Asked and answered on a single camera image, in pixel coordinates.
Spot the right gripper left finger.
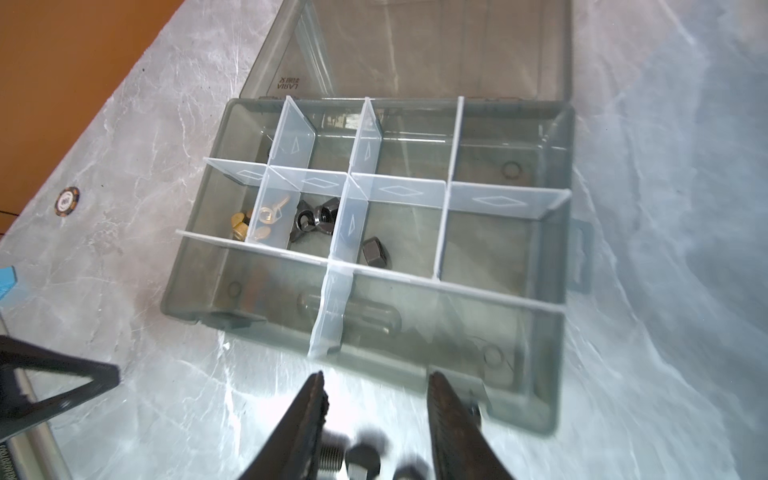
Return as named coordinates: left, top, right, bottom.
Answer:
left=240, top=371, right=329, bottom=480

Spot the black wing nut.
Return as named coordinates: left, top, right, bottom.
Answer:
left=313, top=197, right=340, bottom=236
left=289, top=200, right=316, bottom=243

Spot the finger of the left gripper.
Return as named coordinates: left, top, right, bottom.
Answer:
left=1, top=335, right=120, bottom=441

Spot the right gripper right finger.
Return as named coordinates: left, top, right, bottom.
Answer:
left=427, top=372, right=514, bottom=479

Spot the black hex bolt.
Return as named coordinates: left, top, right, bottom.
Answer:
left=345, top=444, right=381, bottom=480
left=318, top=430, right=350, bottom=478

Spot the brass wing nut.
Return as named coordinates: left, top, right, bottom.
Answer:
left=230, top=211, right=252, bottom=241
left=252, top=196, right=291, bottom=240

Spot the black round nut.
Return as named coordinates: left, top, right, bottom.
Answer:
left=361, top=236, right=390, bottom=269

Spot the grey plastic organizer box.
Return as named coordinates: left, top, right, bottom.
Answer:
left=161, top=1, right=575, bottom=436

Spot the black hex nut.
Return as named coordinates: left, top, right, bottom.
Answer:
left=392, top=462, right=428, bottom=480

